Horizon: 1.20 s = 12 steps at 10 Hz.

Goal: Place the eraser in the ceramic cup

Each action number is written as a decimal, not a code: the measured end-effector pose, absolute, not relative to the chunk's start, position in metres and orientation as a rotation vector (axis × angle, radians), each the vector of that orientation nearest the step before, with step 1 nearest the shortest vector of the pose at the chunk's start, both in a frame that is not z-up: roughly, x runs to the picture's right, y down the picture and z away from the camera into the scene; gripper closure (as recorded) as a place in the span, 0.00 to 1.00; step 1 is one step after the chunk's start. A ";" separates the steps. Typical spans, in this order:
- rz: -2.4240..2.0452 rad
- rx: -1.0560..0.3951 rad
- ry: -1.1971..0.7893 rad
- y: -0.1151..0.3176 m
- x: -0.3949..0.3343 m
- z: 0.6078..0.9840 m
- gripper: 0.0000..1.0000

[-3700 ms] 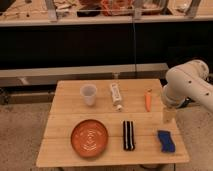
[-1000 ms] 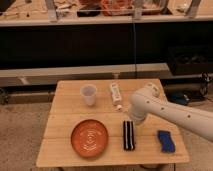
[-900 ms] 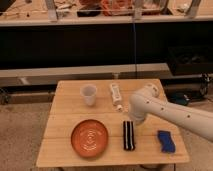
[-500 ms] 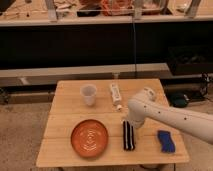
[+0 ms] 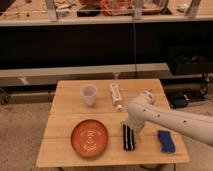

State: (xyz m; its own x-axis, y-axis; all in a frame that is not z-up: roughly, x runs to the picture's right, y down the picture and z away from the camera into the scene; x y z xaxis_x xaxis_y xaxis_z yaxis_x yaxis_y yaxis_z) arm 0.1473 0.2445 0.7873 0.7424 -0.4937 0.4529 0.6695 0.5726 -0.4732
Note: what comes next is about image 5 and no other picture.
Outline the black striped eraser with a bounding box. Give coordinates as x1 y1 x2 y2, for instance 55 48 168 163
123 124 135 151

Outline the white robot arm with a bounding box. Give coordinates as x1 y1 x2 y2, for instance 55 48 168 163
126 91 213 146

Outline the white ceramic cup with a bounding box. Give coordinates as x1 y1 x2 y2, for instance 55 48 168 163
80 84 97 106

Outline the white tube with cap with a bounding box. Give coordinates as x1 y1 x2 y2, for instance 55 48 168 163
110 83 123 111

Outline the wooden table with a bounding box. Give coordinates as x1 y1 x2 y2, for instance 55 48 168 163
36 80 189 167

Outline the orange round plate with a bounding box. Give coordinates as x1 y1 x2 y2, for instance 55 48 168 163
71 119 109 158

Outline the black device on floor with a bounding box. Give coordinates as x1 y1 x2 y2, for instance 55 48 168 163
169 92 189 108

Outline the blue sponge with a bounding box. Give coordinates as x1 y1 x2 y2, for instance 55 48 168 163
157 130 176 153

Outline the black cable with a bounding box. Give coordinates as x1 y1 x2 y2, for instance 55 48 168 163
131 16 138 80

